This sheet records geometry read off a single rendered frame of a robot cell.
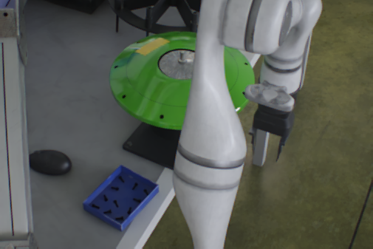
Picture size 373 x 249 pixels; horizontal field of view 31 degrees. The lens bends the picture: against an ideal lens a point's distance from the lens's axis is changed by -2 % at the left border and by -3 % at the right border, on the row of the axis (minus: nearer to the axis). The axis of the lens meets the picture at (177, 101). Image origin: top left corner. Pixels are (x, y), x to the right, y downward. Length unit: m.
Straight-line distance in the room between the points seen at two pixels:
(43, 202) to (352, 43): 2.31
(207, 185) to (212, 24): 0.21
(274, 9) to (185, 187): 0.26
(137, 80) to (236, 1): 0.64
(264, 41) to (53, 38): 1.09
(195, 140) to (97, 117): 0.74
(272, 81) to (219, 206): 0.38
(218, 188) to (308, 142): 1.99
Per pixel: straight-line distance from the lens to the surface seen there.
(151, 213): 1.39
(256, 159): 2.72
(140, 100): 1.39
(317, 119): 2.98
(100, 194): 1.42
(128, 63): 1.47
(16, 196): 1.03
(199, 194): 0.89
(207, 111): 0.86
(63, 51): 1.79
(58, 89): 1.67
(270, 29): 0.81
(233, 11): 0.82
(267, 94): 1.21
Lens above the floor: 2.00
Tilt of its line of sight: 42 degrees down
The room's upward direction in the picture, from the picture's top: 1 degrees clockwise
